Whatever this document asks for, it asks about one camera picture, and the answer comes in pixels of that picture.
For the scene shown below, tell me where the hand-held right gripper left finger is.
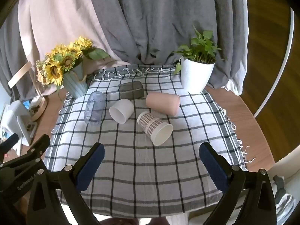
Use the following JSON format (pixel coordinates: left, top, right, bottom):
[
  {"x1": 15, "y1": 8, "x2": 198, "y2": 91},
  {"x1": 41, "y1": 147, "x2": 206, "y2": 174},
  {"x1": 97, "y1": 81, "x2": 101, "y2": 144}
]
[{"x1": 27, "y1": 142, "x2": 105, "y2": 225}]

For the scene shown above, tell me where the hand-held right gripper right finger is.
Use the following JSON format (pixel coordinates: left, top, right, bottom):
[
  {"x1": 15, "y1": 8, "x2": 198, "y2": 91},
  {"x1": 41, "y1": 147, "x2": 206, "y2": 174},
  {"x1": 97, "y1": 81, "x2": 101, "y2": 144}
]
[{"x1": 199, "y1": 142, "x2": 278, "y2": 225}]

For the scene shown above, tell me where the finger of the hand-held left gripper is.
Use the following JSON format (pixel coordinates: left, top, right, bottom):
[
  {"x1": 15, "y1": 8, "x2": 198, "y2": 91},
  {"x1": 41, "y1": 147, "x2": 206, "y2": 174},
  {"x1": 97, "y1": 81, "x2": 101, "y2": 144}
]
[
  {"x1": 0, "y1": 133, "x2": 19, "y2": 157},
  {"x1": 22, "y1": 134, "x2": 51, "y2": 163}
]

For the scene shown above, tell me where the clear plastic cup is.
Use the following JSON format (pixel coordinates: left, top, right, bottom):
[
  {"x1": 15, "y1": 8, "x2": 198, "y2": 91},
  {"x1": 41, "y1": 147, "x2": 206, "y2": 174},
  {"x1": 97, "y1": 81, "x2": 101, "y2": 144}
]
[{"x1": 84, "y1": 91, "x2": 107, "y2": 124}]

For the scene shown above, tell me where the white cup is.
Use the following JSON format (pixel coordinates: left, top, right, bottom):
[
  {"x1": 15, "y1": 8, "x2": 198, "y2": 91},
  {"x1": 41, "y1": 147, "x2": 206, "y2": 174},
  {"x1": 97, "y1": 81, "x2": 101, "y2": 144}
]
[{"x1": 109, "y1": 98, "x2": 135, "y2": 124}]

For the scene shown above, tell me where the checkered paper cup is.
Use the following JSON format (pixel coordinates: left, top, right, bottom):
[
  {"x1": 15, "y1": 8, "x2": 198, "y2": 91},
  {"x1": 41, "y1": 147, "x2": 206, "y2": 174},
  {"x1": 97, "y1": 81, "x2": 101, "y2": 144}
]
[{"x1": 137, "y1": 112, "x2": 173, "y2": 146}]

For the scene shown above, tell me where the pink cup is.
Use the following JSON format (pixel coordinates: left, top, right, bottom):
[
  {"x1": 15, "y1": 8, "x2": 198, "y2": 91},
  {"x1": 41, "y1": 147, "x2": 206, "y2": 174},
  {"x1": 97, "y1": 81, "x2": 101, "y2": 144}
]
[{"x1": 146, "y1": 92, "x2": 181, "y2": 117}]

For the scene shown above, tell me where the white desk appliance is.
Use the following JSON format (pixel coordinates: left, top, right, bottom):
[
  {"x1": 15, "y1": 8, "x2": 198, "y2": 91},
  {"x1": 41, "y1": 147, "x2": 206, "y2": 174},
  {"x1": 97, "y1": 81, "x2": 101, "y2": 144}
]
[{"x1": 5, "y1": 100, "x2": 39, "y2": 146}]

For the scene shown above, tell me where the round wooden stand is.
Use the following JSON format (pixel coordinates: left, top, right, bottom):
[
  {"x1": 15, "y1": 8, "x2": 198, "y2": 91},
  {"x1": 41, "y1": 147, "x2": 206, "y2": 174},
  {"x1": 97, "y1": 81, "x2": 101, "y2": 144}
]
[{"x1": 29, "y1": 96, "x2": 48, "y2": 122}]

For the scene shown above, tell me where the black white checkered tablecloth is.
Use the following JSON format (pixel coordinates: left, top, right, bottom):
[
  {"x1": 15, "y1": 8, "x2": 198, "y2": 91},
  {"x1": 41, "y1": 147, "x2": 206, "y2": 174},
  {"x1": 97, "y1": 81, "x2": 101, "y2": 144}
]
[{"x1": 44, "y1": 64, "x2": 250, "y2": 217}]

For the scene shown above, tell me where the grey plastic object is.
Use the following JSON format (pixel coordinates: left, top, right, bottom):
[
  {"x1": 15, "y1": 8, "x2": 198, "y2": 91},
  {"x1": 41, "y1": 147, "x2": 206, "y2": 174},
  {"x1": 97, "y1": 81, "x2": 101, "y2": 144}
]
[{"x1": 272, "y1": 175, "x2": 285, "y2": 200}]

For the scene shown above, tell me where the light blue ribbed vase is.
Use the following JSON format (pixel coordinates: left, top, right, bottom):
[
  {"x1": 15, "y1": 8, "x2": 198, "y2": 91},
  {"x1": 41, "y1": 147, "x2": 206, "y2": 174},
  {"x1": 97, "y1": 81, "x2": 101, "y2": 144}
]
[{"x1": 63, "y1": 63, "x2": 89, "y2": 98}]

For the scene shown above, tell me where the white cloth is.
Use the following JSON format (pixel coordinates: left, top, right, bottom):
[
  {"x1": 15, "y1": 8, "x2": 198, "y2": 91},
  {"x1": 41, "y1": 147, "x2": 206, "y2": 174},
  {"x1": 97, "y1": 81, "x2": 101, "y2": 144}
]
[{"x1": 274, "y1": 192, "x2": 297, "y2": 225}]

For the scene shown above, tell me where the dark grey box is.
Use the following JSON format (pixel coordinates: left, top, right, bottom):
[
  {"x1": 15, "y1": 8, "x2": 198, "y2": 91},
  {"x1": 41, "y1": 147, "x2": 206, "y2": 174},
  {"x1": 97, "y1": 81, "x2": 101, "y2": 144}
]
[{"x1": 118, "y1": 80, "x2": 145, "y2": 99}]

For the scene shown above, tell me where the sunflower bouquet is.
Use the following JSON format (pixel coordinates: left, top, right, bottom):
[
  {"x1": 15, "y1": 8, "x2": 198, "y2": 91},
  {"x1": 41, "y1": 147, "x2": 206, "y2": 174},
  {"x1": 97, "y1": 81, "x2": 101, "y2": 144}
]
[{"x1": 35, "y1": 36, "x2": 111, "y2": 92}]

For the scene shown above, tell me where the white ribbed plant pot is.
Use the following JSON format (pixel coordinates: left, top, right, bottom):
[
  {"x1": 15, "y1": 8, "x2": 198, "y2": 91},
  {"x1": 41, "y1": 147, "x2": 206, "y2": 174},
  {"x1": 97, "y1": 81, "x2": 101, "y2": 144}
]
[{"x1": 180, "y1": 57, "x2": 215, "y2": 94}]

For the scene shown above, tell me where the green leafy plant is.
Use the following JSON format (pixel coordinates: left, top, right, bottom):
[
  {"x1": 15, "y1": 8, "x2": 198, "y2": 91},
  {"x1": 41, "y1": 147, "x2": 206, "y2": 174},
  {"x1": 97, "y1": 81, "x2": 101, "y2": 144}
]
[{"x1": 173, "y1": 26, "x2": 225, "y2": 75}]

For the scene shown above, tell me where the pale pink curtain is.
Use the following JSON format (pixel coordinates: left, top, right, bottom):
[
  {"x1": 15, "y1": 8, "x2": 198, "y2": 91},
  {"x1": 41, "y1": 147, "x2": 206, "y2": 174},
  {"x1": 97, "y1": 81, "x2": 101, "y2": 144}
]
[{"x1": 17, "y1": 0, "x2": 130, "y2": 95}]

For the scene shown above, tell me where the white hoop tube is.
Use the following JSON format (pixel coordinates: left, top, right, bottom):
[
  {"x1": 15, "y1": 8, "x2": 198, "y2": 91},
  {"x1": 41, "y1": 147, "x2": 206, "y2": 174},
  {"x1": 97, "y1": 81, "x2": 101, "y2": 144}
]
[{"x1": 253, "y1": 7, "x2": 295, "y2": 118}]

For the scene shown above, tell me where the grey curtain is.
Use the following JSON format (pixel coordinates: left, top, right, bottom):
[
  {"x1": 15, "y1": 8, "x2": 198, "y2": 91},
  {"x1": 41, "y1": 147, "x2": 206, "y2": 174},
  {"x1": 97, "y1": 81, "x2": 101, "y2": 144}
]
[{"x1": 0, "y1": 0, "x2": 249, "y2": 97}]

